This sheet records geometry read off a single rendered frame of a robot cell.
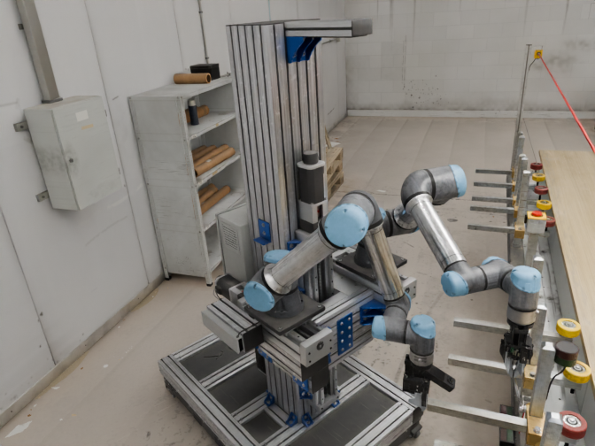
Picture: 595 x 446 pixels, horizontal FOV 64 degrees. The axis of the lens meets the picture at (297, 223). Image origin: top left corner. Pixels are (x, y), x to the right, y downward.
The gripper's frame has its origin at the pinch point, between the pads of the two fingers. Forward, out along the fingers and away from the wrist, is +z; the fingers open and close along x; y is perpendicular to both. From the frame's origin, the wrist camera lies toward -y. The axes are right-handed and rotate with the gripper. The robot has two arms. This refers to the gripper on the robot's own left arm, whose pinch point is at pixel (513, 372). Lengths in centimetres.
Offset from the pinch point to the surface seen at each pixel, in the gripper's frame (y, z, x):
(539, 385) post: 0.3, 2.8, 7.5
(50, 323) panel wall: -42, 58, -259
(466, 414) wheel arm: 3.5, 17.0, -12.3
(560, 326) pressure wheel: -46, 9, 18
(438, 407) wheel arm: 3.7, 16.4, -20.8
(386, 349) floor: -126, 93, -66
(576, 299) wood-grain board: -68, 8, 25
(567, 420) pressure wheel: 2.0, 12.3, 15.8
